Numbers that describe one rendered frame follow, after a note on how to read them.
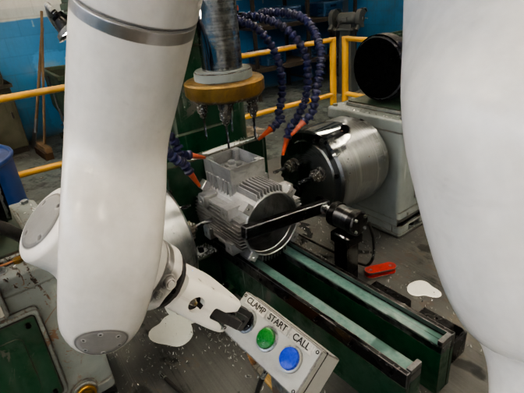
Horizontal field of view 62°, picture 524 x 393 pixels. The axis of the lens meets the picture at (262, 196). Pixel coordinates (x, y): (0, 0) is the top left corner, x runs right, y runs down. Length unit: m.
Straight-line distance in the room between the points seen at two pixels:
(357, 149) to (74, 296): 0.89
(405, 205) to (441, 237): 1.13
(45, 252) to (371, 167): 0.90
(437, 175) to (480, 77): 0.04
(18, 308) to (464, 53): 0.71
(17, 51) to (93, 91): 5.69
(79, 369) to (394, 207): 0.91
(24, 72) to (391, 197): 5.24
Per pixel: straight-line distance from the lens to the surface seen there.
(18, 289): 0.77
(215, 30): 0.96
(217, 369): 0.99
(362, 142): 1.18
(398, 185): 1.30
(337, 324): 0.87
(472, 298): 0.23
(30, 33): 6.04
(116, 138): 0.36
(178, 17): 0.32
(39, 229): 0.47
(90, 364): 0.89
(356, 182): 1.15
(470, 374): 1.01
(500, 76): 0.20
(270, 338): 0.64
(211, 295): 0.55
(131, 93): 0.34
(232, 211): 0.97
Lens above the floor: 1.52
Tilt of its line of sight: 26 degrees down
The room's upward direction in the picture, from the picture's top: 5 degrees counter-clockwise
